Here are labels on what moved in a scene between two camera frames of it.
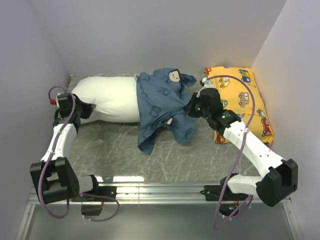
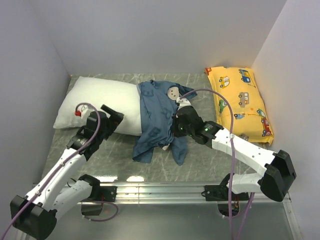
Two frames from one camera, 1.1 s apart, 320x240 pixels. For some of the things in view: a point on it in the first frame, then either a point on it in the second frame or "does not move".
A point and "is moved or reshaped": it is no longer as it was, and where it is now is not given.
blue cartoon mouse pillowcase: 162,95 is moved or reshaped
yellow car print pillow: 237,88 does not move
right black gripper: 190,108 -> 175,132
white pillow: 116,98 is moved or reshaped
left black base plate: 109,191 does not move
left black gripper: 87,108 -> 113,120
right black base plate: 213,193 does not move
